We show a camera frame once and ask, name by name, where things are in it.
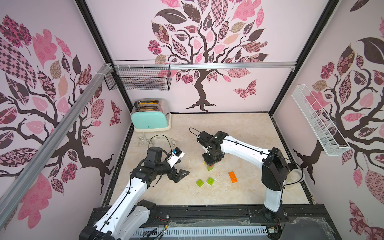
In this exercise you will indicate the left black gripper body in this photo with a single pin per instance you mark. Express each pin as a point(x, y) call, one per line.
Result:
point(163, 168)

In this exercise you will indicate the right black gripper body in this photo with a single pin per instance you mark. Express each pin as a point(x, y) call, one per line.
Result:
point(211, 156)

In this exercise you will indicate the orange lego brick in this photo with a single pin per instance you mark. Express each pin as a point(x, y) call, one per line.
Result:
point(233, 177)

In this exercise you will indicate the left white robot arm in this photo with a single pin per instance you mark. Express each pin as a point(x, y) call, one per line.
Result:
point(128, 213)

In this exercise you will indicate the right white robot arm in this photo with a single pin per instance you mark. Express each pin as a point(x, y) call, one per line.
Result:
point(277, 172)

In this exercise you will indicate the mint green toaster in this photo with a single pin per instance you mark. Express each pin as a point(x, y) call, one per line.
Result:
point(151, 115)

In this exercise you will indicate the clear plastic cup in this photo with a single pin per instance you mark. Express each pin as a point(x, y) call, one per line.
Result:
point(294, 177)

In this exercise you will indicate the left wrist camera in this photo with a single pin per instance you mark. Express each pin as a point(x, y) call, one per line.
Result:
point(175, 157)

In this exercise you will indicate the white slotted cable duct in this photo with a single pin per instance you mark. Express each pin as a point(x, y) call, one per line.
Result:
point(183, 232)

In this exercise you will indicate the black wire basket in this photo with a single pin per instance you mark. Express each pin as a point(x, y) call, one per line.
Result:
point(140, 75)

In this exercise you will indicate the aluminium rail back wall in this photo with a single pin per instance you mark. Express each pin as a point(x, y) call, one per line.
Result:
point(202, 66)

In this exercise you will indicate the aluminium rail wall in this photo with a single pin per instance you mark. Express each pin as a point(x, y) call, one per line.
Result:
point(202, 66)
point(23, 182)

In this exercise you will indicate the white wire basket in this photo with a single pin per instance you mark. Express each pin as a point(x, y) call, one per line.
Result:
point(312, 104)

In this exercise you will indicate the aluminium rail left wall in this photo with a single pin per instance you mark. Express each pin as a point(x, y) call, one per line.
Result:
point(23, 182)

